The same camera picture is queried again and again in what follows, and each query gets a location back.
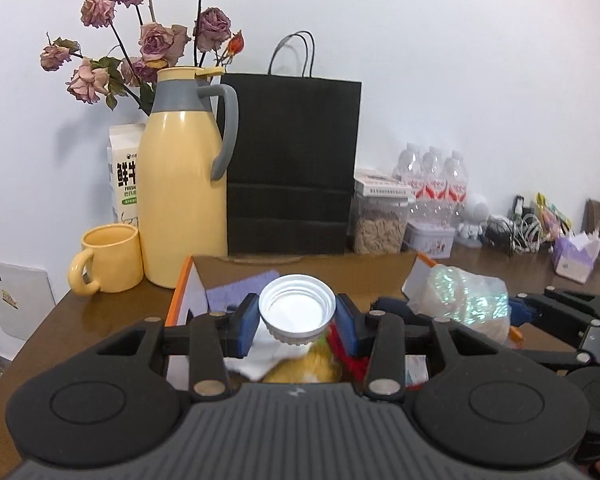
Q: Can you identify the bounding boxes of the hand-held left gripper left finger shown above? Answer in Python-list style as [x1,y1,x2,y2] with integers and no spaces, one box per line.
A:
[97,292,261,402]

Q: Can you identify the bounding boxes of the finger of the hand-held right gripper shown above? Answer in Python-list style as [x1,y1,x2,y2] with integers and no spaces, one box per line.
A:
[514,345,593,368]
[507,287,593,333]

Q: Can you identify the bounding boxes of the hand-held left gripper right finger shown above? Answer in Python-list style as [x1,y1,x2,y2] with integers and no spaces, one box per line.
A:
[335,294,501,402]

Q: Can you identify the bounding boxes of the white fluffy cloth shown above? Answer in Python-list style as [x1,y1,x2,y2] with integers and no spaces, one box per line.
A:
[225,332,311,381]

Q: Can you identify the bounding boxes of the red cardboard box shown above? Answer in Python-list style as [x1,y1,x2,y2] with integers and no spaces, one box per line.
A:
[164,251,523,396]

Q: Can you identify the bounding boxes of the large white jar lid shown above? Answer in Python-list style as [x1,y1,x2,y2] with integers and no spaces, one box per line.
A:
[258,274,337,345]

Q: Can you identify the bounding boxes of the white and yellow plush toy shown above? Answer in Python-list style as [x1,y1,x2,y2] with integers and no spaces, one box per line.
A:
[262,340,343,385]

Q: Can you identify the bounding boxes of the iridescent glitter bag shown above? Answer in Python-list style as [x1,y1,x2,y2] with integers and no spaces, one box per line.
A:
[402,265,513,346]

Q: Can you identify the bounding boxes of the purple cloth pouch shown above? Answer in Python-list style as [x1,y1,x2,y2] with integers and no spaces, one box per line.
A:
[205,270,281,313]

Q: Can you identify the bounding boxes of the red fuzzy item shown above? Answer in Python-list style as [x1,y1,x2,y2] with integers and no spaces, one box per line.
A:
[327,324,376,376]

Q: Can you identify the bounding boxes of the navy blue plush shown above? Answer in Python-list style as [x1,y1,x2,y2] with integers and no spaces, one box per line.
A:
[370,297,411,317]

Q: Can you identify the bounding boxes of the purple tissue box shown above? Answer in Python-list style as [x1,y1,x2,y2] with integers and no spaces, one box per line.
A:
[552,232,600,283]

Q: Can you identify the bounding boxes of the clear jar of seeds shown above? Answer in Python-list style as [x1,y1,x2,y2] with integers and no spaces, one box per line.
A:
[352,195,410,256]

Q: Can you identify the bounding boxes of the colourful snack packets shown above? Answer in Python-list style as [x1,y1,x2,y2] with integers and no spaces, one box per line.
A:
[535,192,574,238]

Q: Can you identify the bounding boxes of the white robot figurine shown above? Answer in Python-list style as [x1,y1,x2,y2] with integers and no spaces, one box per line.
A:
[455,191,492,248]

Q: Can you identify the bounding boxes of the white floral tin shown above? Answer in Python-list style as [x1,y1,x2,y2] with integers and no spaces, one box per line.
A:
[404,221,457,259]

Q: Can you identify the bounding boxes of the flat white box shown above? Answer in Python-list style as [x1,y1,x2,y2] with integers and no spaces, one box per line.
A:
[354,169,415,201]

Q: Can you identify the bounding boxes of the yellow thermos jug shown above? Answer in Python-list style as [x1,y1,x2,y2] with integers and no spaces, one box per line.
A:
[139,66,239,289]

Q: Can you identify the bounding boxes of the yellow ceramic mug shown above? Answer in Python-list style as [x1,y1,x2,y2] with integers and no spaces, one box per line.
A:
[68,224,145,295]

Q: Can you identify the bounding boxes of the black paper bag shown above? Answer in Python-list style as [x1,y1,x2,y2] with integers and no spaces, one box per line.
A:
[217,31,363,256]

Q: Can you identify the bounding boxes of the white milk carton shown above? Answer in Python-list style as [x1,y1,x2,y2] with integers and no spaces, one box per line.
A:
[107,123,147,224]

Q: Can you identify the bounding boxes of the dried pink rose bouquet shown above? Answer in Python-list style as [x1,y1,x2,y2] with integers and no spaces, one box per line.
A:
[40,0,246,113]

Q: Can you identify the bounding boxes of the white cable bundle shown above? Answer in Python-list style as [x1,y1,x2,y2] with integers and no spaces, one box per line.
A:
[510,212,546,254]

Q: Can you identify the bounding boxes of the black cable bundle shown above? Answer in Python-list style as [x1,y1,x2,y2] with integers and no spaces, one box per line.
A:
[485,215,516,252]

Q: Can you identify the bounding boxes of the white wall panel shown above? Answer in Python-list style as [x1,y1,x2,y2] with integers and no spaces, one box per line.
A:
[0,258,57,361]

